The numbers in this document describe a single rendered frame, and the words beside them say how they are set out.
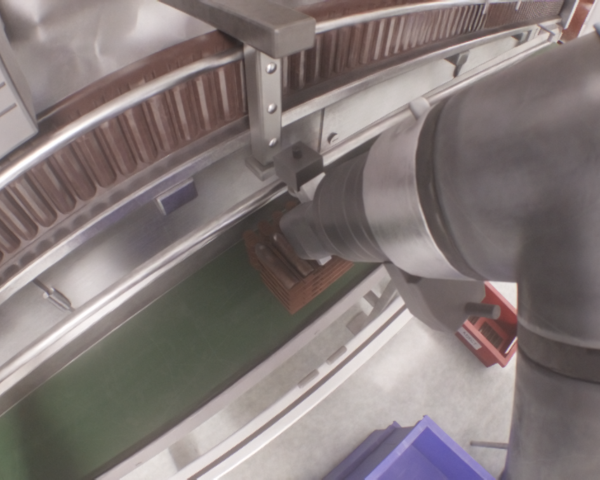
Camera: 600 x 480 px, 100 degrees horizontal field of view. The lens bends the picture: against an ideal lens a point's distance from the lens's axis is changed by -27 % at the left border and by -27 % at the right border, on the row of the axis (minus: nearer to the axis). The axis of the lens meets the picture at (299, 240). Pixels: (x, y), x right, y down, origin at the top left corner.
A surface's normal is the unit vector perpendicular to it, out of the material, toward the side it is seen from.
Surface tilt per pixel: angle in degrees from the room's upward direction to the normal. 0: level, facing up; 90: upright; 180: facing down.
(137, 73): 90
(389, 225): 85
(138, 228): 90
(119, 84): 90
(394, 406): 0
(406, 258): 100
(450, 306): 35
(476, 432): 0
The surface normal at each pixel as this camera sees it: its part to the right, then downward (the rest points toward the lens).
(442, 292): 0.37, -0.04
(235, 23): -0.77, 0.53
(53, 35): 0.65, 0.66
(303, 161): -0.07, -0.59
